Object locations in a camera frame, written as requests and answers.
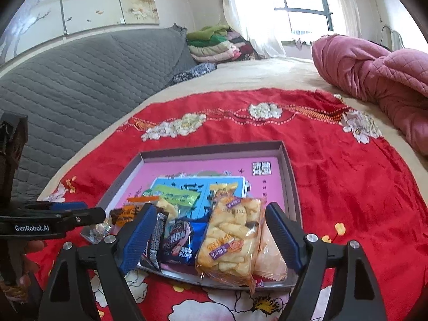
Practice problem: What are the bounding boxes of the person's left hand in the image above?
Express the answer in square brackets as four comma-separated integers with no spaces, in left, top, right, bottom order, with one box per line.
[7,240,46,305]

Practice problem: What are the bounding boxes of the stack of folded clothes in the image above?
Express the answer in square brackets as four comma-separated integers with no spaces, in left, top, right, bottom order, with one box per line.
[185,23,255,64]

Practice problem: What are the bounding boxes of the pink quilted comforter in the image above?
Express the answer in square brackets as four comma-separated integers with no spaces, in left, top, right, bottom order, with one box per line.
[311,35,428,156]

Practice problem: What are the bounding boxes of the white sheer curtain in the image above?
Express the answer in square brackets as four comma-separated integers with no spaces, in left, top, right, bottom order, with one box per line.
[217,0,289,60]
[320,0,362,41]

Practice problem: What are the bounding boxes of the blue cookie packet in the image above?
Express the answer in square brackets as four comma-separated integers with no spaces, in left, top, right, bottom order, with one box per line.
[158,215,210,267]

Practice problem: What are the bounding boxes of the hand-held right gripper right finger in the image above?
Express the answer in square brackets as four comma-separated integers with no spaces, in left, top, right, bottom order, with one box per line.
[265,201,387,321]

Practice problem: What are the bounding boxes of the green candy packet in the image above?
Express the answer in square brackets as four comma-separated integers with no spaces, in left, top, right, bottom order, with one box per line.
[142,184,202,220]

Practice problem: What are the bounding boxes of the black snack bar packet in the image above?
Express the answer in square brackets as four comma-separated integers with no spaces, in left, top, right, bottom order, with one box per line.
[140,207,170,272]

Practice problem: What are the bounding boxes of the red floral blanket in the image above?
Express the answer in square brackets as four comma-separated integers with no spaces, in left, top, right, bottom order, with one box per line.
[25,87,428,321]

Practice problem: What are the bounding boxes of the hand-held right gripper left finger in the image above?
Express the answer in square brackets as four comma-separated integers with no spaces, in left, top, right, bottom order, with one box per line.
[38,203,158,321]

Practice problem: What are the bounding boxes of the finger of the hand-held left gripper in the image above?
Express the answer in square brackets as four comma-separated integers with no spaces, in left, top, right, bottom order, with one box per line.
[24,201,89,212]
[49,207,106,234]

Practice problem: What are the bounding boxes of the blue patterned cloth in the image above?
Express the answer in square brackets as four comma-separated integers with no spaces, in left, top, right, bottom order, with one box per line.
[168,62,217,86]

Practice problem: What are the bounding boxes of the peach biscuit packet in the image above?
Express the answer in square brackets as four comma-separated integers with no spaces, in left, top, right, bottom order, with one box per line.
[252,223,289,284]

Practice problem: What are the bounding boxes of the clear yellow cracker packet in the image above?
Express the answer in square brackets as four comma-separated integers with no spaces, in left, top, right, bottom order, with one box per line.
[194,196,267,295]

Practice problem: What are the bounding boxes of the orange snack packet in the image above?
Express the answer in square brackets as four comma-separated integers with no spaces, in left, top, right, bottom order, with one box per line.
[110,196,160,227]

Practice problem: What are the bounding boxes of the white metal chair frame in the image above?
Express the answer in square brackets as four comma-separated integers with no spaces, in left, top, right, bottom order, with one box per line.
[380,25,404,51]

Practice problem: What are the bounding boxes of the grey quilted headboard cover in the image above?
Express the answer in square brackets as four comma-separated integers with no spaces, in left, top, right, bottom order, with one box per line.
[0,23,197,205]

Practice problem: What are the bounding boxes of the pink and blue book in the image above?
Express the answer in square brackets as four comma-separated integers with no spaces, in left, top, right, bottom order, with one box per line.
[110,155,289,275]

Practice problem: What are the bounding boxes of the painted wardrobe doors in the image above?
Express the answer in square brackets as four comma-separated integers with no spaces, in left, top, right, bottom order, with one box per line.
[0,0,160,65]

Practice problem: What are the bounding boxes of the grey shallow cardboard box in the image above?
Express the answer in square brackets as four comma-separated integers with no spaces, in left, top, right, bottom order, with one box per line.
[95,140,304,290]

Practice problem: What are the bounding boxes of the dark framed window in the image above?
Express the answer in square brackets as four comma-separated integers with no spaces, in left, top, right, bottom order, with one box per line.
[273,0,335,41]

